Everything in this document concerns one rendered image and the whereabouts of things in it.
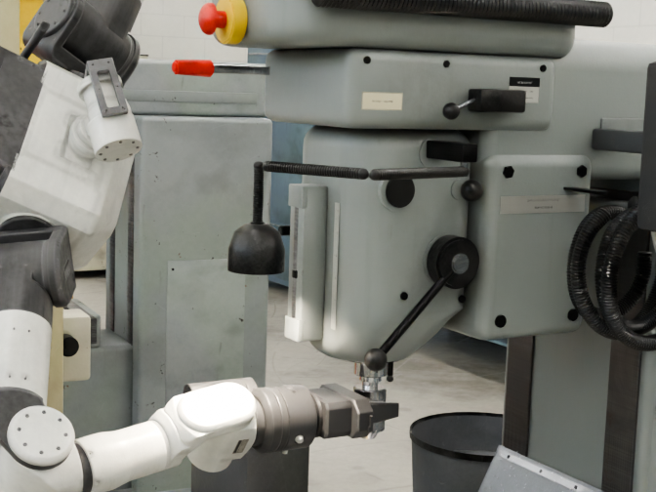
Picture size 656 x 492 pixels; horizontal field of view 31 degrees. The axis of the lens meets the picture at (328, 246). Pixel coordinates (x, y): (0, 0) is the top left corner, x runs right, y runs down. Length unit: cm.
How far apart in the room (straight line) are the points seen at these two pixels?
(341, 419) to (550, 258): 37
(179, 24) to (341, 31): 982
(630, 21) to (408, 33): 586
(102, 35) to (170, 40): 936
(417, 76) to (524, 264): 31
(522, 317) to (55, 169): 68
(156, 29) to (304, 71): 962
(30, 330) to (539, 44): 76
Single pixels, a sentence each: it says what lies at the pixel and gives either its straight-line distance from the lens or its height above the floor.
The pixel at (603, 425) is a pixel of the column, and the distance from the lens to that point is 186.
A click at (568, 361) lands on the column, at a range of 190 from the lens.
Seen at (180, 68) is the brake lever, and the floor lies 170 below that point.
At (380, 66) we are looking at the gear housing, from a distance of 148.
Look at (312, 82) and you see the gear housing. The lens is 153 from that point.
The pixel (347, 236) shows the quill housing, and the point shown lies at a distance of 154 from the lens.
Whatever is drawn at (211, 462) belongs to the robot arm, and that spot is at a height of 118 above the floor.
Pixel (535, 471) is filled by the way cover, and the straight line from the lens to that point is 198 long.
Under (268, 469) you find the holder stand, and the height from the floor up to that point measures 105.
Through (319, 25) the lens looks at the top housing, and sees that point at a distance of 143.
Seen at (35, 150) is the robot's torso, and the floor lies 158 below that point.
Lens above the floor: 168
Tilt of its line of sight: 8 degrees down
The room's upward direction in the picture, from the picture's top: 2 degrees clockwise
